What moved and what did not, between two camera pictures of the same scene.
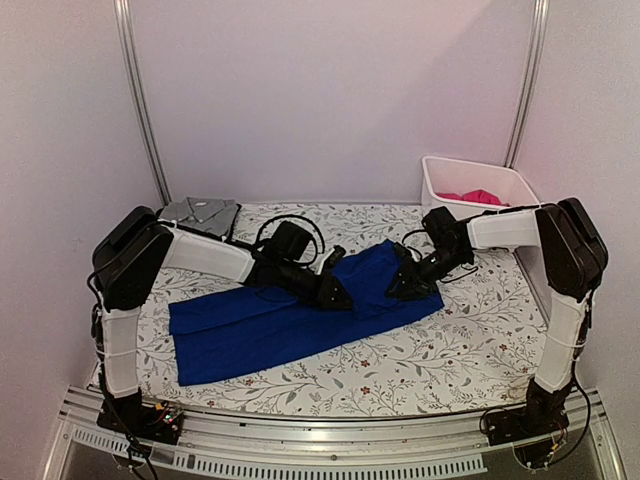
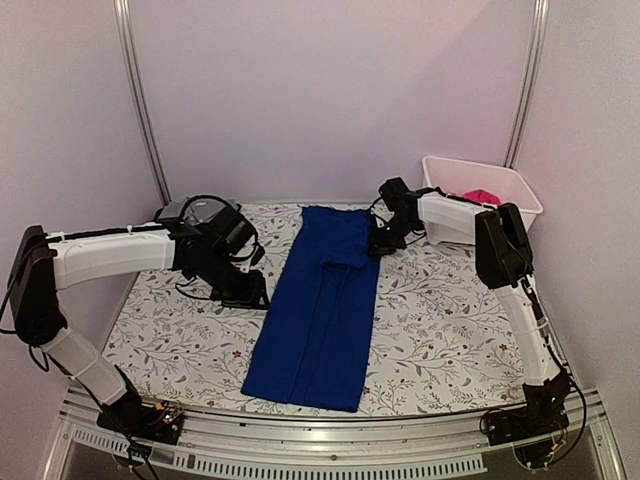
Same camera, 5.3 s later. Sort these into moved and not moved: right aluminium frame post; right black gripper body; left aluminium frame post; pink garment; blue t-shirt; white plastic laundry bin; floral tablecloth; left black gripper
Moved: left black gripper; blue t-shirt; right black gripper body
Not moved: right aluminium frame post; white plastic laundry bin; floral tablecloth; left aluminium frame post; pink garment
